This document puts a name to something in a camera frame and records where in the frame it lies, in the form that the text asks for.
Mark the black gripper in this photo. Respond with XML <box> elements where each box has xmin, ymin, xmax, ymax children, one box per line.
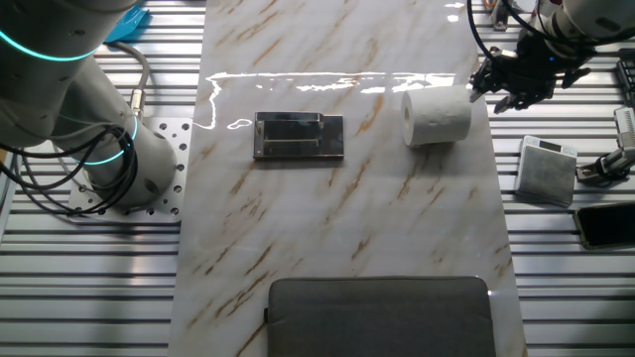
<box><xmin>467</xmin><ymin>33</ymin><xmax>566</xmax><ymax>116</ymax></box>

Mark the white toilet paper roll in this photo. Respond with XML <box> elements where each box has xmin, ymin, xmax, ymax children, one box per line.
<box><xmin>400</xmin><ymin>83</ymin><xmax>474</xmax><ymax>149</ymax></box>

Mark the chrome paper roll shelf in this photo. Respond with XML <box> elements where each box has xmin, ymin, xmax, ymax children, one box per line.
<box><xmin>253</xmin><ymin>111</ymin><xmax>345</xmax><ymax>161</ymax></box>

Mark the silver digital kitchen scale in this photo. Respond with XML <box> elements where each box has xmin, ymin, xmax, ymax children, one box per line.
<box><xmin>514</xmin><ymin>135</ymin><xmax>579</xmax><ymax>208</ymax></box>

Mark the black smartphone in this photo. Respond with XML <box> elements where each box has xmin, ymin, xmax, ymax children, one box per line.
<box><xmin>572</xmin><ymin>200</ymin><xmax>635</xmax><ymax>251</ymax></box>

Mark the marble pattern mat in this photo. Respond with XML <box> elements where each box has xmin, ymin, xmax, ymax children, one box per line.
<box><xmin>168</xmin><ymin>0</ymin><xmax>529</xmax><ymax>357</ymax></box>

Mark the grey fabric laptop sleeve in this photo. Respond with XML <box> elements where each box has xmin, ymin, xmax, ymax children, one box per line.
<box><xmin>264</xmin><ymin>276</ymin><xmax>497</xmax><ymax>357</ymax></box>

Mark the blue toy shovel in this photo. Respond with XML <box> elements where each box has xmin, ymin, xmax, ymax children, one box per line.
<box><xmin>103</xmin><ymin>3</ymin><xmax>151</xmax><ymax>44</ymax></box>

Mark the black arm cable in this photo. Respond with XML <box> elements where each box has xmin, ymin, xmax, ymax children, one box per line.
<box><xmin>465</xmin><ymin>0</ymin><xmax>635</xmax><ymax>63</ymax></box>

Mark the silver box camera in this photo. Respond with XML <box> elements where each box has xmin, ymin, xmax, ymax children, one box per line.
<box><xmin>613</xmin><ymin>105</ymin><xmax>635</xmax><ymax>149</ymax></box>

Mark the camera clamp stand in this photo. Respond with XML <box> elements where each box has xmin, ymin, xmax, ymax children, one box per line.
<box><xmin>574</xmin><ymin>147</ymin><xmax>635</xmax><ymax>188</ymax></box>

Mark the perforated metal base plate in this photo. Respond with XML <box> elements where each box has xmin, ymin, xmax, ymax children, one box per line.
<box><xmin>66</xmin><ymin>117</ymin><xmax>193</xmax><ymax>225</ymax></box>

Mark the grey cable with metal connector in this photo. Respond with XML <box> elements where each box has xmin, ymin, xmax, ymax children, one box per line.
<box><xmin>106</xmin><ymin>40</ymin><xmax>153</xmax><ymax>121</ymax></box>

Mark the black base cable bundle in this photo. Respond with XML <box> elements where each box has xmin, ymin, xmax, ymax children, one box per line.
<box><xmin>0</xmin><ymin>123</ymin><xmax>141</xmax><ymax>217</ymax></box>

